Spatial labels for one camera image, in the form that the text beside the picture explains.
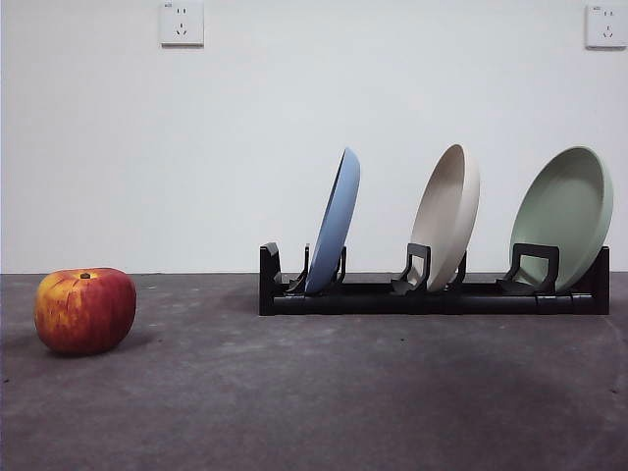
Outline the blue plate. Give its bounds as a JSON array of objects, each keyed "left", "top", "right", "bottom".
[{"left": 304, "top": 146, "right": 362, "bottom": 299}]

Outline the red yellow apple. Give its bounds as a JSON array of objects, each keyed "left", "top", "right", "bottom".
[{"left": 33, "top": 267, "right": 137, "bottom": 358}]

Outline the black plate rack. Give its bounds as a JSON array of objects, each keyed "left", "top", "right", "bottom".
[{"left": 258, "top": 241, "right": 611, "bottom": 317}]

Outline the beige plate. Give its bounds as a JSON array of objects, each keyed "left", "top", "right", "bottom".
[{"left": 409, "top": 142, "right": 481, "bottom": 292}]

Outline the green plate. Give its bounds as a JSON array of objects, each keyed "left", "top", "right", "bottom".
[{"left": 508, "top": 145, "right": 615, "bottom": 294}]

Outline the white wall socket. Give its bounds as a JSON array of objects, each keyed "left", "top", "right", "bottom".
[
  {"left": 159, "top": 0, "right": 205, "bottom": 49},
  {"left": 584, "top": 4, "right": 628, "bottom": 50}
]

